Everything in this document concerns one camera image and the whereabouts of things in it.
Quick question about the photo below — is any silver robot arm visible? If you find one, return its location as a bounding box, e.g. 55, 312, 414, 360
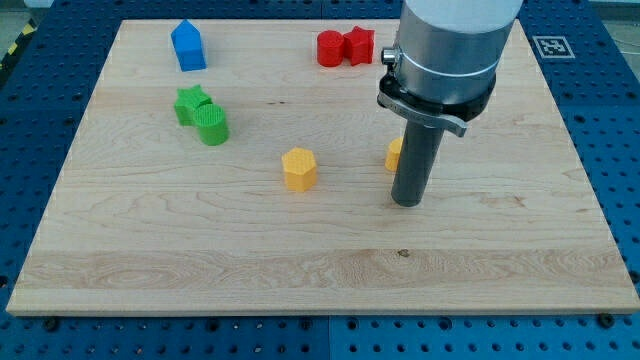
378, 0, 522, 137

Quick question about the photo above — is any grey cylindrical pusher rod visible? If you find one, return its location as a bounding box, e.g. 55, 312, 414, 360
391, 121, 443, 207

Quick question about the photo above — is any green star block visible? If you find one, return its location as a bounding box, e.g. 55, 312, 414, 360
174, 85, 212, 126

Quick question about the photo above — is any wooden board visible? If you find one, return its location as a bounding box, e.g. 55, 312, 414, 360
7, 20, 639, 317

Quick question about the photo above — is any blue house-shaped block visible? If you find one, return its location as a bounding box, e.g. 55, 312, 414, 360
171, 20, 206, 72

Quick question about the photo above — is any yellow block behind rod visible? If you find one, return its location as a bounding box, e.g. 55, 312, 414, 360
385, 137, 403, 172

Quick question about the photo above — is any yellow hexagon block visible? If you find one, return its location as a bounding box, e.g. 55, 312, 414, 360
281, 147, 317, 192

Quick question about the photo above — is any red star block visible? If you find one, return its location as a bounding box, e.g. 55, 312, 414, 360
343, 26, 375, 66

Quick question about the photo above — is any fiducial marker tag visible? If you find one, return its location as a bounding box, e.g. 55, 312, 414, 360
533, 35, 575, 59

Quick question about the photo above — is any green cylinder block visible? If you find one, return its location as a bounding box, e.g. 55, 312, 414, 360
194, 104, 229, 146

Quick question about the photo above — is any red cylinder block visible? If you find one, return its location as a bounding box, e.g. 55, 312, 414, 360
316, 30, 344, 67

